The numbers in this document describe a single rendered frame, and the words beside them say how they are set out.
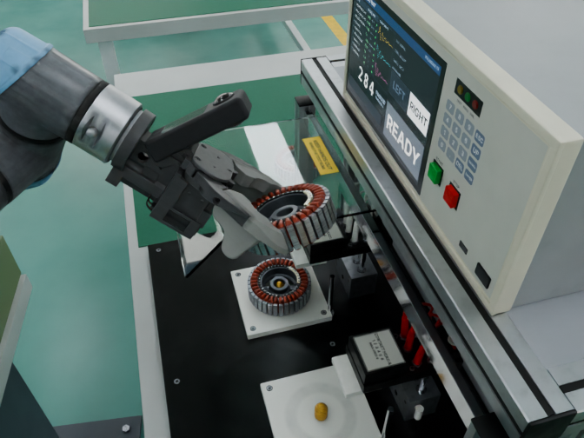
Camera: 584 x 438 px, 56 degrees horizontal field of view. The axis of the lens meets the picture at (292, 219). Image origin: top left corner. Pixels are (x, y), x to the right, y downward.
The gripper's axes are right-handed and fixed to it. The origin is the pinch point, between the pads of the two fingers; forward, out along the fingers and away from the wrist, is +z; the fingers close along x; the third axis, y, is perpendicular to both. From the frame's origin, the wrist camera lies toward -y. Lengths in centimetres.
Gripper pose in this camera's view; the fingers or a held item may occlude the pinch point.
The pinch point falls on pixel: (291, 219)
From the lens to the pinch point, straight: 63.1
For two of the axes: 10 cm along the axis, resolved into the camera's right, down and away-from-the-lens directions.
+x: -0.1, 4.4, -9.0
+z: 8.2, 5.2, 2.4
